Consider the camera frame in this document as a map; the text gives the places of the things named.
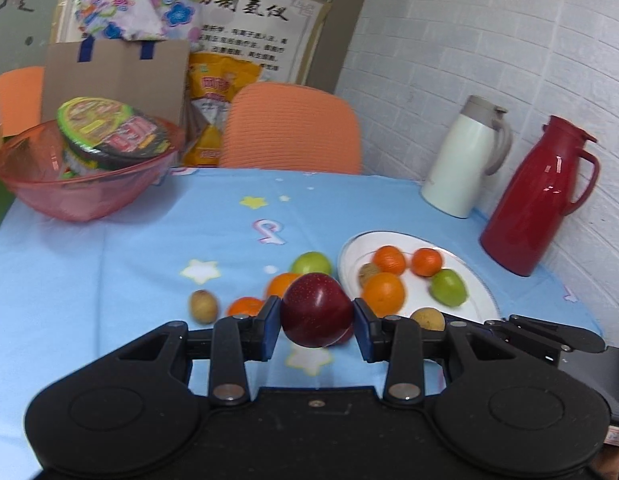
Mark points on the orange chair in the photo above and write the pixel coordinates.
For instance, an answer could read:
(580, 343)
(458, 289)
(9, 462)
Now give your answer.
(19, 95)
(289, 130)

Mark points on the white thermos jug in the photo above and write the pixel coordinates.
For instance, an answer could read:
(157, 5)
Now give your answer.
(459, 170)

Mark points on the blue printed tablecloth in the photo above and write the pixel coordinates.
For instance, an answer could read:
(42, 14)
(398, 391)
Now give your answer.
(139, 260)

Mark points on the green jujube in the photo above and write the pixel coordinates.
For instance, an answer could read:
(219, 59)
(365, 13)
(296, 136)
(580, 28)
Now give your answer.
(448, 287)
(312, 263)

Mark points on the instant noodle cup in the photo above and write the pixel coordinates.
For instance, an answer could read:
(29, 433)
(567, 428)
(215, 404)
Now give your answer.
(104, 125)

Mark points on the white plate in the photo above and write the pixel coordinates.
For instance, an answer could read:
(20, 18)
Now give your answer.
(417, 305)

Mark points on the brown longan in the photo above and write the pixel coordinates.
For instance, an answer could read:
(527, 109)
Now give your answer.
(204, 305)
(368, 273)
(428, 319)

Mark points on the wall poster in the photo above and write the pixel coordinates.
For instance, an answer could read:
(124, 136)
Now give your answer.
(249, 25)

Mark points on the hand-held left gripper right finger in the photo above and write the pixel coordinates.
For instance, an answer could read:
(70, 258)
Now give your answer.
(365, 332)

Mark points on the small mandarin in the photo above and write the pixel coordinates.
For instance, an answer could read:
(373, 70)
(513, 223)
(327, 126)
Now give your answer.
(244, 306)
(427, 262)
(391, 259)

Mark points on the glass panel with cat outline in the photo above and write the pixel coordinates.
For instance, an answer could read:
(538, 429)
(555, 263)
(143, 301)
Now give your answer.
(19, 35)

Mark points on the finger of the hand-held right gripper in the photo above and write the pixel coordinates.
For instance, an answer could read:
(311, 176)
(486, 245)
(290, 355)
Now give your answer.
(554, 332)
(529, 342)

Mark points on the floral cloth bag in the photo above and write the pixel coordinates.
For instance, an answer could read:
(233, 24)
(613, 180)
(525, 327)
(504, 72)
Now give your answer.
(134, 5)

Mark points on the red thermos jug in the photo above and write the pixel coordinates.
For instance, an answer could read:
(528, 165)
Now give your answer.
(529, 200)

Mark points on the pink plastic bowl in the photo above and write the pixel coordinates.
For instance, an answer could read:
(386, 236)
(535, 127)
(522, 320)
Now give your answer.
(64, 190)

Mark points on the large orange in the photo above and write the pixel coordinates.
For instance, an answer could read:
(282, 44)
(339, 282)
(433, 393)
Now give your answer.
(282, 285)
(384, 292)

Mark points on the cardboard box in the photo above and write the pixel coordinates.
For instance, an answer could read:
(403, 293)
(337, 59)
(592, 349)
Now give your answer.
(114, 75)

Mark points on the yellow plastic bag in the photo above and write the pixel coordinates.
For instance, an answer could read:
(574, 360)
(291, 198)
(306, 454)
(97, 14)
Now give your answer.
(214, 80)

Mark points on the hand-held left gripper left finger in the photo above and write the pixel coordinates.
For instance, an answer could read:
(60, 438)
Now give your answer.
(270, 332)

